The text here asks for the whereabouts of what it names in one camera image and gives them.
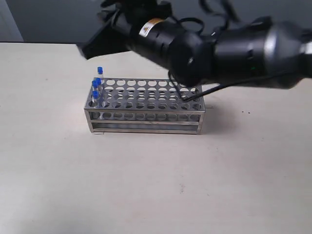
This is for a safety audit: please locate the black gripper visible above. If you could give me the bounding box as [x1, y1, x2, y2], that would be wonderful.
[77, 0, 173, 60]

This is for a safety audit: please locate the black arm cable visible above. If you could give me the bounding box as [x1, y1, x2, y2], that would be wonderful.
[168, 0, 293, 103]

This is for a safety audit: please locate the stainless steel test tube rack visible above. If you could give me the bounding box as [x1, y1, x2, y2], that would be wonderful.
[84, 78, 205, 135]

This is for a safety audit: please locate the blue capped tube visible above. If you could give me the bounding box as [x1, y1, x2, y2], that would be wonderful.
[97, 66, 103, 83]
[96, 78, 102, 107]
[92, 80, 98, 91]
[92, 90, 99, 107]

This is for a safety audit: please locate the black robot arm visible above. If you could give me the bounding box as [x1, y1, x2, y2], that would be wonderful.
[78, 0, 312, 89]

